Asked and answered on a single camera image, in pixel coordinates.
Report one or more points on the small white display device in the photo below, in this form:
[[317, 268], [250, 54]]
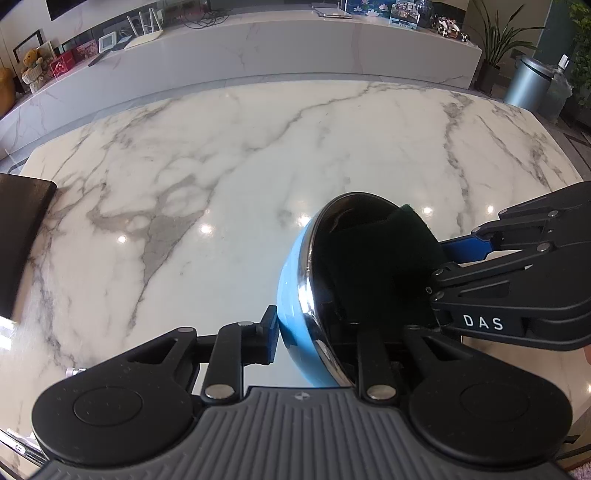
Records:
[[107, 43]]

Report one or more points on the framed photo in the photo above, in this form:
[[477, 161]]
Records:
[[405, 14]]

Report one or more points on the grey trash can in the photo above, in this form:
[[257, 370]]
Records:
[[526, 85]]

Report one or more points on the black picture frame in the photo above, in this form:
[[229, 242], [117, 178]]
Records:
[[27, 46]]

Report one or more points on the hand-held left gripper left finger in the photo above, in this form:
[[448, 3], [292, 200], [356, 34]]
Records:
[[272, 333]]

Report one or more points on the leafy green plant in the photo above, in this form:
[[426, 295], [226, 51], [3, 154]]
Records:
[[582, 55]]

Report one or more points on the clear water bottle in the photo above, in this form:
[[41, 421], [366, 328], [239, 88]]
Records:
[[561, 92]]

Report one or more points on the pink gift box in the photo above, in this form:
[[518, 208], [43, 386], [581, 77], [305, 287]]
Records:
[[87, 50]]

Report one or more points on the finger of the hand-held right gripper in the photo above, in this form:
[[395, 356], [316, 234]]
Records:
[[466, 247], [485, 274]]

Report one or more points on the white router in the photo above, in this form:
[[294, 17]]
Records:
[[145, 34]]

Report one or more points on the blue steel bowl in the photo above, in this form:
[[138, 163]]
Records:
[[295, 304]]

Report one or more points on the red gift box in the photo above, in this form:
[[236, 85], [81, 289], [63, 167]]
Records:
[[62, 64]]

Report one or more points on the blue flower painting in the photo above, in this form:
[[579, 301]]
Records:
[[369, 7]]

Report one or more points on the white marble console cabinet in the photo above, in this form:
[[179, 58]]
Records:
[[258, 50]]

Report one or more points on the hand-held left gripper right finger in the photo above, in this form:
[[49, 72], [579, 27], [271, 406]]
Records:
[[376, 364]]

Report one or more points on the potted green plant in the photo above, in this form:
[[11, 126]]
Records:
[[496, 41]]

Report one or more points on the brown teddy bear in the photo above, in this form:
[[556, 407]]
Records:
[[32, 64]]

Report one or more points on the black chair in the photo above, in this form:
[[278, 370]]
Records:
[[23, 240]]

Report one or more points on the cow figurines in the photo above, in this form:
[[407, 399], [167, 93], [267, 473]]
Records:
[[450, 27]]

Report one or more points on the green scouring pad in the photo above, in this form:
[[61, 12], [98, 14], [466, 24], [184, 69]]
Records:
[[392, 263]]

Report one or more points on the black television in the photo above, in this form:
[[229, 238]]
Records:
[[69, 8]]

